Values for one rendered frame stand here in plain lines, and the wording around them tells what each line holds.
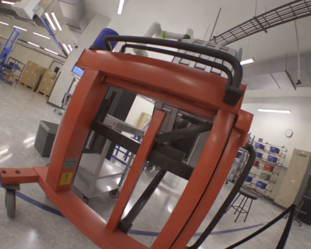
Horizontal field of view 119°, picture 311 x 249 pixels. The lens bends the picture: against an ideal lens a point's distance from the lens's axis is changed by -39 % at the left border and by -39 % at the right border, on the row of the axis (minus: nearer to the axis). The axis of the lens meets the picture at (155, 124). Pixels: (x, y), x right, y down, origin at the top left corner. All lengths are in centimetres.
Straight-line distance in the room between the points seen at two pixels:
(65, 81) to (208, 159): 581
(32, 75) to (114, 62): 871
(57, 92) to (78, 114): 540
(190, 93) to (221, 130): 14
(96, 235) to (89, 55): 79
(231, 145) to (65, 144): 64
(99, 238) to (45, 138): 122
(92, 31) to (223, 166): 641
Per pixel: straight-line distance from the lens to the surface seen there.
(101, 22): 676
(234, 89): 37
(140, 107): 923
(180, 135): 51
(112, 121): 92
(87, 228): 68
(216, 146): 44
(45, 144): 167
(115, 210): 63
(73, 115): 68
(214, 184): 47
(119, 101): 167
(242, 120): 46
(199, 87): 47
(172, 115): 100
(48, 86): 863
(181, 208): 47
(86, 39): 639
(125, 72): 57
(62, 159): 72
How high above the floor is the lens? 73
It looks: 2 degrees up
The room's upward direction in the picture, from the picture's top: 23 degrees clockwise
